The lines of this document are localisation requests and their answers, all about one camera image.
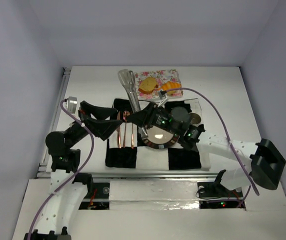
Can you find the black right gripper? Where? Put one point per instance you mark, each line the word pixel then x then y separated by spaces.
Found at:
pixel 153 114

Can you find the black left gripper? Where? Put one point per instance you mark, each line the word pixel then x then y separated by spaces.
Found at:
pixel 82 118

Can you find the bread slice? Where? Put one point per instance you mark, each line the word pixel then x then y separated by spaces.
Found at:
pixel 148 85

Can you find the silver metal tongs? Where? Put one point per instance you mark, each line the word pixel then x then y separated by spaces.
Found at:
pixel 128 81

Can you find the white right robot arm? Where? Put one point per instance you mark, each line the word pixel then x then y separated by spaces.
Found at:
pixel 261 163

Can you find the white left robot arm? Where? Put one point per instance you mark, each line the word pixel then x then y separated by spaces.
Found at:
pixel 68 185

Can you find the copper spoon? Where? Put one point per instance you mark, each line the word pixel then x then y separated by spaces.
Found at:
pixel 125 115

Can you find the copper knife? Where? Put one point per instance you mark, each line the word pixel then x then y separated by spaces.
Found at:
pixel 119 131

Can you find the copper fork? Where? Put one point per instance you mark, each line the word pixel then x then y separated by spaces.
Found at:
pixel 132 136

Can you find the striped rim ceramic plate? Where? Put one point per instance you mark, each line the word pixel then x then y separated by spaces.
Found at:
pixel 158 139

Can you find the black white checkered placemat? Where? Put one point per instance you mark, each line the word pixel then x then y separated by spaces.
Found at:
pixel 143 157

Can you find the orange croissant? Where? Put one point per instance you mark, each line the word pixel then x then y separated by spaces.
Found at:
pixel 171 85

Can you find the floral rectangular tray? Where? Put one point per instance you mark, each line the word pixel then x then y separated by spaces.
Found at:
pixel 162 76

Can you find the metal cup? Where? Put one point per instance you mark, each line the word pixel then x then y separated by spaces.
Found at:
pixel 195 118

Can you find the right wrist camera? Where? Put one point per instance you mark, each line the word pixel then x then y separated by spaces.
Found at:
pixel 162 94

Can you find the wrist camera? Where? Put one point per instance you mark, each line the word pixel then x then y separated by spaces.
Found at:
pixel 71 104
pixel 162 94

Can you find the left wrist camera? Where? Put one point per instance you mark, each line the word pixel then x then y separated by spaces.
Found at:
pixel 71 104

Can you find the aluminium rail frame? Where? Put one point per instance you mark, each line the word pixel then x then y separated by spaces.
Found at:
pixel 222 96

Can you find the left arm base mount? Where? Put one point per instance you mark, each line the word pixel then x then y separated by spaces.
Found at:
pixel 97 193

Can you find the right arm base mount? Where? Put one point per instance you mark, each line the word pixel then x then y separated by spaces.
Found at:
pixel 213 195

